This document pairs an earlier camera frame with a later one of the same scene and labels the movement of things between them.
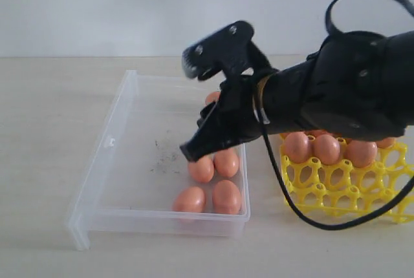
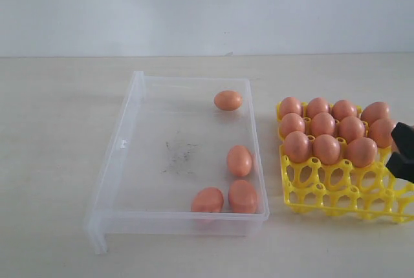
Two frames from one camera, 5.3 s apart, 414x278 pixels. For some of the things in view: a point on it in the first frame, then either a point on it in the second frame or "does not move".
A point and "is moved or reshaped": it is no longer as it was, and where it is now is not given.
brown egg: (226, 162) → (240, 160)
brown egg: (190, 199) → (208, 200)
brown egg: (213, 97) is moved or reshaped
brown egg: (317, 132) is moved or reshaped
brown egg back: (327, 149) does not move
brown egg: (226, 198) → (242, 198)
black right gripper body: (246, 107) → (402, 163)
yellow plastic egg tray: (370, 189) does not move
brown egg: (296, 147) does not move
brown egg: (361, 153) does not move
